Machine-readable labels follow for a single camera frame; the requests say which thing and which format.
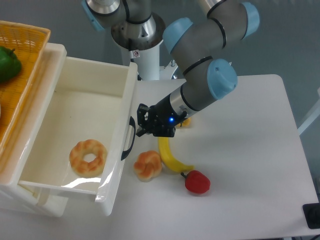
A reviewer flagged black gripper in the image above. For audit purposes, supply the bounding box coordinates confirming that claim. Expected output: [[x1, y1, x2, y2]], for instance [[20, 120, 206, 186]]
[[136, 95, 187, 137]]

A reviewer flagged white top drawer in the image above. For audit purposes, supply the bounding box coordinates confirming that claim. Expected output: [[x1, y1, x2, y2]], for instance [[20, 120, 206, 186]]
[[19, 57, 138, 217]]

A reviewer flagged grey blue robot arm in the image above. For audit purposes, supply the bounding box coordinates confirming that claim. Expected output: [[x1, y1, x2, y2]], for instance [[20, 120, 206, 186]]
[[81, 0, 260, 137]]

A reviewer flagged white drawer cabinet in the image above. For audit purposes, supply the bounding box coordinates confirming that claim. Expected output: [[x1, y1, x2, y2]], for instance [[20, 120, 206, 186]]
[[0, 43, 68, 217]]

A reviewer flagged yellow bell pepper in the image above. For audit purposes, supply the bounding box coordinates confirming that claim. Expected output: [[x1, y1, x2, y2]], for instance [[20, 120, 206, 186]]
[[177, 117, 191, 128]]

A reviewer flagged round twisted bread roll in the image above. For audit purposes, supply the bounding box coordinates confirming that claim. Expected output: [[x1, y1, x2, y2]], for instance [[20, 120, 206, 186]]
[[133, 150, 163, 182]]

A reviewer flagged yellow banana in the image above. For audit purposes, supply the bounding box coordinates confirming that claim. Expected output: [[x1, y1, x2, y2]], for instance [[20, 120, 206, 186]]
[[158, 137, 195, 173]]

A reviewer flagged red bell pepper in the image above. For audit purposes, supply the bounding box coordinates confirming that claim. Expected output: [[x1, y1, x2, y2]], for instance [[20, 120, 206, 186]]
[[180, 170, 211, 195]]

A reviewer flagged orange plastic basket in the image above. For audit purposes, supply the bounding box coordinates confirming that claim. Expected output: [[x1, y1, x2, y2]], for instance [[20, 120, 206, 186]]
[[0, 20, 51, 152]]

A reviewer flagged green bell pepper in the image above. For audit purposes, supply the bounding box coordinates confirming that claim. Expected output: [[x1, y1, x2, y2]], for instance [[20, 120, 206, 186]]
[[0, 46, 22, 83]]

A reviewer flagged black device at edge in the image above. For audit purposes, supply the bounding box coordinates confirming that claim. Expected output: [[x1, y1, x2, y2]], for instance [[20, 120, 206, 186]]
[[302, 203, 320, 230]]

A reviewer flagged ring shaped bread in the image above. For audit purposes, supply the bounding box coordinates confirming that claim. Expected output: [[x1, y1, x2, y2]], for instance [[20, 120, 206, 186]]
[[69, 139, 108, 178]]

